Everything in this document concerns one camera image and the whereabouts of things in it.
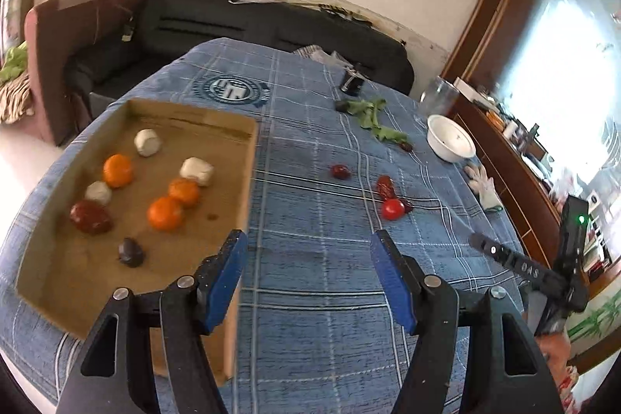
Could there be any small orange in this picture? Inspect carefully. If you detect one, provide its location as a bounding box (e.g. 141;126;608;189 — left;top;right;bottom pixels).
168;178;201;208

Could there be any white work glove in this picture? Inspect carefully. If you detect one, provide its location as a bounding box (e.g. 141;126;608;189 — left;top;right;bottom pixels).
464;164;504;212

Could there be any small black device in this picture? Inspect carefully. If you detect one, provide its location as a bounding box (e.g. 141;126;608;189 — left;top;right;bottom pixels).
339;66;366;97

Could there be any large orange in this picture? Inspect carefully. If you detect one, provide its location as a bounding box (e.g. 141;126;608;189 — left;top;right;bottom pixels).
147;196;184;231

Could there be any small dark date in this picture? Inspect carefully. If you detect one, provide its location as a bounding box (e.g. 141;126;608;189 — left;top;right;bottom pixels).
401;199;414;213

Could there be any striped cloth pile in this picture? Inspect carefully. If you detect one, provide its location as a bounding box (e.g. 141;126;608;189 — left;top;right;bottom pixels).
0;42;34;124

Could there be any blue plaid tablecloth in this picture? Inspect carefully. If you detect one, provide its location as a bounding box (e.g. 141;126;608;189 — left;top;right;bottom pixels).
0;36;531;414

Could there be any large red date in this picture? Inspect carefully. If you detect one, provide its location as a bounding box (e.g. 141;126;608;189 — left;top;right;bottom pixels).
69;199;113;236

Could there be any brown lumpy cake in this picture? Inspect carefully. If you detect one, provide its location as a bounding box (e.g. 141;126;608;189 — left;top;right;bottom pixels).
84;181;113;206

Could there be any black charger block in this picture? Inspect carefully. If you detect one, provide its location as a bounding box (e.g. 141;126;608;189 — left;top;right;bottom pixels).
335;100;349;113

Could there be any cardboard tray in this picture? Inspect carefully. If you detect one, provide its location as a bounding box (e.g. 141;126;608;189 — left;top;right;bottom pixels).
14;97;260;388

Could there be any white bowl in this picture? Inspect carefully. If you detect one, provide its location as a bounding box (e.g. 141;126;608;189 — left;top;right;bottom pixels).
426;114;476;163

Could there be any wooden sideboard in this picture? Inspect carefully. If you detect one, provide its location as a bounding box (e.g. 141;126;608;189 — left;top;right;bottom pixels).
438;0;621;376

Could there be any green leafy vegetable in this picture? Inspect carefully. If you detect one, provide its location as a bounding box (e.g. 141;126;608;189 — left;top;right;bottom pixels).
345;99;408;144

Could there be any red tomato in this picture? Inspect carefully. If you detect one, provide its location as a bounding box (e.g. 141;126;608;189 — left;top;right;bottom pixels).
381;199;405;221

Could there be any clear glass jar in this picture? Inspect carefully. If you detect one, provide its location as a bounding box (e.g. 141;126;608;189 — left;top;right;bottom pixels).
417;77;460;122

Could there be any small dried date near greens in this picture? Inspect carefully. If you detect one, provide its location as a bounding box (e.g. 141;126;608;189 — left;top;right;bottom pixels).
400;142;414;152

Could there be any black sofa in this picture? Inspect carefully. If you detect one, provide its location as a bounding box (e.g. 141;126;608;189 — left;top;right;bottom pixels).
64;0;415;100

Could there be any brown armchair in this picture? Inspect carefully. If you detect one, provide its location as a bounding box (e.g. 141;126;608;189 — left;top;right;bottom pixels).
22;0;152;147

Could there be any white cake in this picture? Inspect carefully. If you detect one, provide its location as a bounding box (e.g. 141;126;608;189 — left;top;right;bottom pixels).
134;129;162;158
179;156;215;187

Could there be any orange in tray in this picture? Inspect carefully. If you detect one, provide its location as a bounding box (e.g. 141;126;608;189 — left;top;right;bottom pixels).
102;153;134;189

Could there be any dark plum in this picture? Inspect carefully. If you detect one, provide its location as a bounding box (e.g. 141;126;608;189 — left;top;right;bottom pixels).
118;237;145;268

